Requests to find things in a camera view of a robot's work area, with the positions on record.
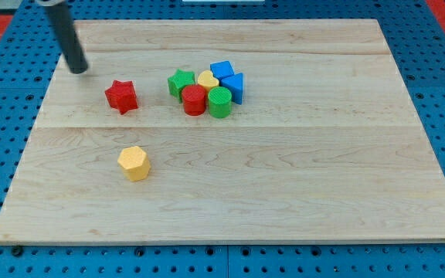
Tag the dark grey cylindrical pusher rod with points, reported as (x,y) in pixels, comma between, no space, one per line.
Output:
(61,21)

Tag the red star block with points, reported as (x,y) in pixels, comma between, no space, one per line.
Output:
(122,96)

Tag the green star block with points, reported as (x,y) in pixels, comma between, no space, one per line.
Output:
(178,81)

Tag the yellow hexagon block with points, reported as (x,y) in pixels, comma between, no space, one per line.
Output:
(134,163)

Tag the red cylinder block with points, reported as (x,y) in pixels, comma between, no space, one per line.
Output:
(194,100)

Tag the yellow heart block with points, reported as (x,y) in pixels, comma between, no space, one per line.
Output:
(207,80)

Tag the blue cube block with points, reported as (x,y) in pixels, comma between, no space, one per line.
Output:
(222,70)

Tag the green cylinder block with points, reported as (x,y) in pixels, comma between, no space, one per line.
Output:
(220,102)

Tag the blue triangle block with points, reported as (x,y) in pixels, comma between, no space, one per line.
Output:
(235,84)

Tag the light wooden board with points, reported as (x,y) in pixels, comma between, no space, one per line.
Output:
(327,147)

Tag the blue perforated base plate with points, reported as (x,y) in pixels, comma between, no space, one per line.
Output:
(28,57)

